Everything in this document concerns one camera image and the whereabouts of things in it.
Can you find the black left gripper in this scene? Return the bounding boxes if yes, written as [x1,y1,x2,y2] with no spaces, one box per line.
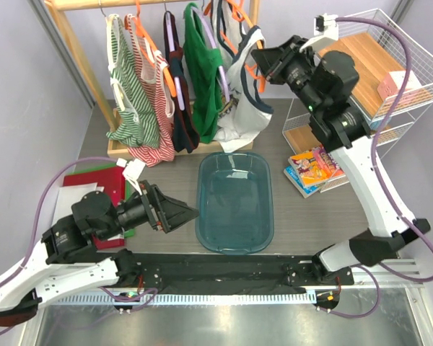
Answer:
[98,179,201,241]

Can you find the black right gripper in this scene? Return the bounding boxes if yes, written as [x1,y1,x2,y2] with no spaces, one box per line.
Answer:
[252,36,324,117]

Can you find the white navy-trimmed tank top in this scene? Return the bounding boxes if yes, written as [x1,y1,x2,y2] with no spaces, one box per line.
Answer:
[210,1,274,153]

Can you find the orange plastic hanger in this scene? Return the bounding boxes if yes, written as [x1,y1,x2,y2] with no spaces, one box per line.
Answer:
[219,0,267,94]

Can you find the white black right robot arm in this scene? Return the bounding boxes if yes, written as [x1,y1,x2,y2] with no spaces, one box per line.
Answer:
[251,35,430,285]

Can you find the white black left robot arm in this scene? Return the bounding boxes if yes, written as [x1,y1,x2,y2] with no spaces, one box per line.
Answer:
[0,181,199,327]

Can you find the lilac hanger in green top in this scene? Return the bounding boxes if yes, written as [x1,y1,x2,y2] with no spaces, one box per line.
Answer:
[191,6,230,102]

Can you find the dark maroon tank top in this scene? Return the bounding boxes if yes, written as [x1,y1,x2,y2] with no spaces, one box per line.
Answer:
[163,10,200,154]

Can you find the lilac hanger in maroon top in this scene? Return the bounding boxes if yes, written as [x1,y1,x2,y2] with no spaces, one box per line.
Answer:
[165,10,185,110]

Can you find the green striped tank top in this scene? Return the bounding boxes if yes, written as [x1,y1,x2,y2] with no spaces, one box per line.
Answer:
[106,14,159,148]

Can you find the red striped tank top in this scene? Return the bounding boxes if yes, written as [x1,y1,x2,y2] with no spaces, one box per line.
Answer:
[128,28,175,167]

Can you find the orange hanger on rack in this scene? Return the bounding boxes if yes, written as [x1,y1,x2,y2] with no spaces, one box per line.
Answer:
[125,0,177,97]

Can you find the cream plastic hanger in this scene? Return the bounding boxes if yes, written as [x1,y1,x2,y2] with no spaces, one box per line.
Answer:
[105,13,128,112]

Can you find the green folder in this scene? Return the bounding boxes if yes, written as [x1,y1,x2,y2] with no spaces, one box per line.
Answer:
[73,164,135,242]

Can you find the teal transparent plastic bin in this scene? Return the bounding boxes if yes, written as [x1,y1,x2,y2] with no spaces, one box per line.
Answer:
[195,152,274,255]

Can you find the red book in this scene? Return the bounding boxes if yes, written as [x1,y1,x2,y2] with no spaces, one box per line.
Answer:
[63,169,127,252]

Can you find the white paper sheets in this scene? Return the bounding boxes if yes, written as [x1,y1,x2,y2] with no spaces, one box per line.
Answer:
[51,182,104,226]

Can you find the colourful Roald Dahl book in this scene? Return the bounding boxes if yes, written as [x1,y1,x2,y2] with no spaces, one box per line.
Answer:
[288,146,344,187]

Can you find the pink cube power socket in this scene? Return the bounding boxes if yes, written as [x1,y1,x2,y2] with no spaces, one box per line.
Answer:
[377,70,421,99]

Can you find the blue paperback book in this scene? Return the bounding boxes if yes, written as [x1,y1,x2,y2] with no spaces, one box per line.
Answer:
[283,167,323,198]

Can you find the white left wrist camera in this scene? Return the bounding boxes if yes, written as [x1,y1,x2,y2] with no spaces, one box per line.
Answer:
[116,158,146,195]

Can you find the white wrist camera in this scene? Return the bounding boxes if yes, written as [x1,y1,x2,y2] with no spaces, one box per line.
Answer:
[116,158,146,195]
[299,13,338,52]

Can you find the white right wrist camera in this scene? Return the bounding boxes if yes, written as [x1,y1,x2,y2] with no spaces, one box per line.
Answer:
[299,13,338,52]

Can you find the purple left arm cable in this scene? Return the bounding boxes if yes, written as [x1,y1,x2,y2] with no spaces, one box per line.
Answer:
[0,156,163,342]

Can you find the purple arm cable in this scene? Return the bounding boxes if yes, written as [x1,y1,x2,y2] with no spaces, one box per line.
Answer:
[319,17,433,319]
[0,156,163,342]

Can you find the white wire shelf rack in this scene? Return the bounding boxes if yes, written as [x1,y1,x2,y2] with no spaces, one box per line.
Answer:
[281,7,433,194]

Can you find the white slotted cable duct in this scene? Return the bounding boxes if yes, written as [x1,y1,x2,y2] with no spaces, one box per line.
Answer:
[52,292,318,307]

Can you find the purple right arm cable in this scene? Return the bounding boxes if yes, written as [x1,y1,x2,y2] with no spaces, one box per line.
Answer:
[319,17,433,319]

